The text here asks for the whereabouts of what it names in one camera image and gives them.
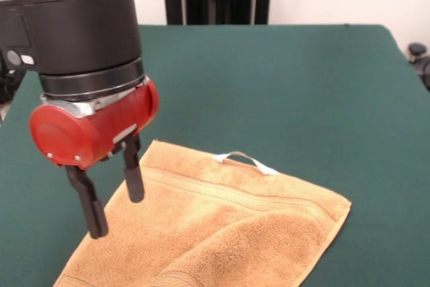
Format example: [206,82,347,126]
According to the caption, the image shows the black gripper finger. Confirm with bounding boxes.
[122,134,146,204]
[65,164,109,239]

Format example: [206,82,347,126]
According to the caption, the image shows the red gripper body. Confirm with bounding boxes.
[28,77,161,171]

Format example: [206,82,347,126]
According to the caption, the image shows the tan terry towel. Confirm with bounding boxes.
[52,138,353,287]

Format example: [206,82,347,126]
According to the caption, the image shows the dark green table cloth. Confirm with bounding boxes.
[0,24,430,287]

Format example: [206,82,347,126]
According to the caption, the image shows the dark stand base foot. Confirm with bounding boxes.
[407,42,430,92]

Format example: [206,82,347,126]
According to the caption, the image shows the black equipment with cables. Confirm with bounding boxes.
[0,50,26,104]

